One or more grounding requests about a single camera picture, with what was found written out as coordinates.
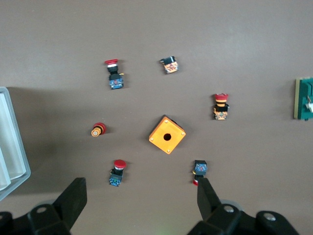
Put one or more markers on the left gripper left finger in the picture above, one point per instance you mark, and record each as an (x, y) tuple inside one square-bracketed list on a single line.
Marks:
[(53, 220)]

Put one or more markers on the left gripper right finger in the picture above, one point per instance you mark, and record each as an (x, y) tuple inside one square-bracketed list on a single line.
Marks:
[(220, 220)]

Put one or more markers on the red push button blue block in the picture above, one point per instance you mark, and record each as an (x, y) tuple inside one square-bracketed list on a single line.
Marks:
[(119, 165), (115, 82), (200, 167)]

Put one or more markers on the grey ridged plastic tray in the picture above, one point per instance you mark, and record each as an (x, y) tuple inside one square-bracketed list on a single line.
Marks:
[(14, 137)]

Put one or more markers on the red mushroom button head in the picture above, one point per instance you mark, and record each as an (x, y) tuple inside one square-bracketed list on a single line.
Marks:
[(100, 127)]

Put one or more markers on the red emergency button orange block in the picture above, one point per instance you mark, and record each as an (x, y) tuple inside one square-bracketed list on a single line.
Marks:
[(220, 113)]

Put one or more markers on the orange black contact block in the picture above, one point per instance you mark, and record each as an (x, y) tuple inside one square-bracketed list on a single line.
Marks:
[(171, 67)]

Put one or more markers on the orange button enclosure box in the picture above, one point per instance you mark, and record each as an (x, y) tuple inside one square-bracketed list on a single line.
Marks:
[(159, 139)]

